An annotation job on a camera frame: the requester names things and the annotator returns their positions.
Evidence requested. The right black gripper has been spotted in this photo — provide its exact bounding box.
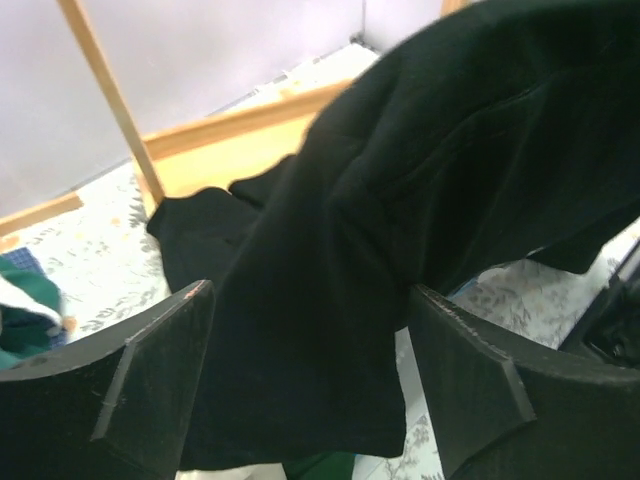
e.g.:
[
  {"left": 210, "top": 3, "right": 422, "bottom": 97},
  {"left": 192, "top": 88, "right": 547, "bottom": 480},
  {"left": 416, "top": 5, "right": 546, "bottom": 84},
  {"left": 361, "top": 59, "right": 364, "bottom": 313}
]
[{"left": 559, "top": 241, "right": 639, "bottom": 369}]

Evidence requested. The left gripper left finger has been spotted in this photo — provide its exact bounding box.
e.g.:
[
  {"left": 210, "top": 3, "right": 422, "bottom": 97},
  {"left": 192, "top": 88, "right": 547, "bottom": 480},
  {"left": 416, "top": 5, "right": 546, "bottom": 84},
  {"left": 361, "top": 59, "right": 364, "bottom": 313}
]
[{"left": 1, "top": 280, "right": 215, "bottom": 480}]

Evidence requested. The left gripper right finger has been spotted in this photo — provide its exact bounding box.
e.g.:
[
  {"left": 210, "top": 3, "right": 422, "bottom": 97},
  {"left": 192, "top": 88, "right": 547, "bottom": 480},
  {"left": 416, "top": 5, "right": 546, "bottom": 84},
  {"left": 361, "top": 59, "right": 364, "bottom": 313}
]
[{"left": 408, "top": 285, "right": 639, "bottom": 480}]

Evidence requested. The black t shirt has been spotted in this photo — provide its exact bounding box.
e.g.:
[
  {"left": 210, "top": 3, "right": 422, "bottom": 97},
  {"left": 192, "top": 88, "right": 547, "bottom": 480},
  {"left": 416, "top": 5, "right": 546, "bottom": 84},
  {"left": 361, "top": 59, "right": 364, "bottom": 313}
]
[{"left": 147, "top": 1, "right": 639, "bottom": 471}]

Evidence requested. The dark green t shirt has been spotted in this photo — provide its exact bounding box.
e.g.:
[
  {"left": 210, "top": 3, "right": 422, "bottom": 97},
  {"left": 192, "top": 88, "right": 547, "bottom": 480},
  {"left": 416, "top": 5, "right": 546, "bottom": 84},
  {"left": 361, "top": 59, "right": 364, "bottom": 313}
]
[{"left": 283, "top": 452, "right": 356, "bottom": 480}]

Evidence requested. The white t shirt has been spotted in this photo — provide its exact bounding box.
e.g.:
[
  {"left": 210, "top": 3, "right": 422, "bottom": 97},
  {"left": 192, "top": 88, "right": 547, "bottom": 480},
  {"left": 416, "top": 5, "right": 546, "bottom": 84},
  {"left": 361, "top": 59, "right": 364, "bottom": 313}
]
[{"left": 175, "top": 464, "right": 287, "bottom": 480}]

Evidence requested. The blue checked shirt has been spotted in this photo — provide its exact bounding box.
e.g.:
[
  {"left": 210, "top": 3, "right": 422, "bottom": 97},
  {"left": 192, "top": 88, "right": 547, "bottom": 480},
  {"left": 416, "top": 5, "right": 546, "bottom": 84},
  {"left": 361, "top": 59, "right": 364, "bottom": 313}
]
[{"left": 0, "top": 244, "right": 66, "bottom": 351}]

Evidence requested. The dark green ruffled garment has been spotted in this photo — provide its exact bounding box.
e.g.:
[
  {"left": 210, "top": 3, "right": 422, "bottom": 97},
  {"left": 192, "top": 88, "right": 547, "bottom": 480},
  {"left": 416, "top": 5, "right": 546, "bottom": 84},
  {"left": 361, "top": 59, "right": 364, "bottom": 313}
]
[{"left": 0, "top": 249, "right": 63, "bottom": 371}]

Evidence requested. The right wooden clothes rack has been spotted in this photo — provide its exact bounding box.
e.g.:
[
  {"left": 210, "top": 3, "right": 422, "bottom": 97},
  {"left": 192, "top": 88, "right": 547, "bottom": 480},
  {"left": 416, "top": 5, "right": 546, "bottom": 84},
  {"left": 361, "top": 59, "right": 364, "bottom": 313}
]
[{"left": 1, "top": 1, "right": 457, "bottom": 245}]

